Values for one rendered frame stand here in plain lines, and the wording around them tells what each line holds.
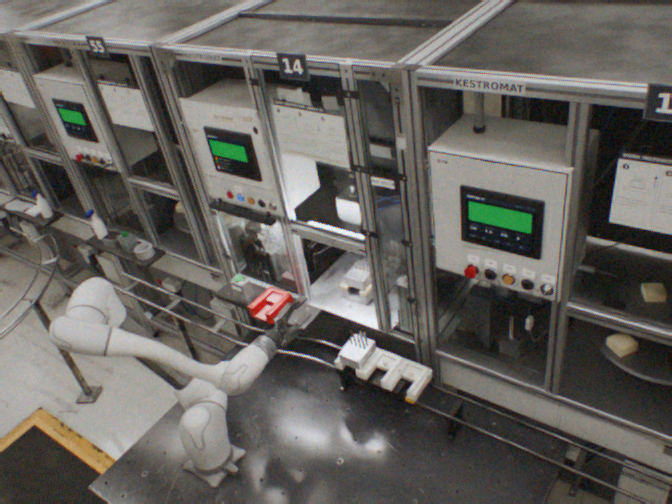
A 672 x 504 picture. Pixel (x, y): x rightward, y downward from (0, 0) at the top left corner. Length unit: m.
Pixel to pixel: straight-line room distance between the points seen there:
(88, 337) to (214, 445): 0.63
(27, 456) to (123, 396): 0.58
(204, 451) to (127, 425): 1.48
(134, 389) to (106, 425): 0.27
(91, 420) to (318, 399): 1.73
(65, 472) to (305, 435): 1.65
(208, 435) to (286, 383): 0.51
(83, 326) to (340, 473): 1.05
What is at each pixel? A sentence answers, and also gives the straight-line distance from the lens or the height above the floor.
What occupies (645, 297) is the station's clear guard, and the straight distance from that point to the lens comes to 1.88.
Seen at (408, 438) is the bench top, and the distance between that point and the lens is 2.41.
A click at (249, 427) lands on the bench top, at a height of 0.68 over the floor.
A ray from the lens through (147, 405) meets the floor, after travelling 3.81.
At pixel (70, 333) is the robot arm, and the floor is 1.45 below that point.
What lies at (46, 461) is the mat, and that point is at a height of 0.01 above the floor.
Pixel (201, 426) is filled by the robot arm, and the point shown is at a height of 0.94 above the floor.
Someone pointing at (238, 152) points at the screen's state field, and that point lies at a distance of 2.34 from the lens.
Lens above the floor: 2.63
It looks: 36 degrees down
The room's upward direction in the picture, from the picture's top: 10 degrees counter-clockwise
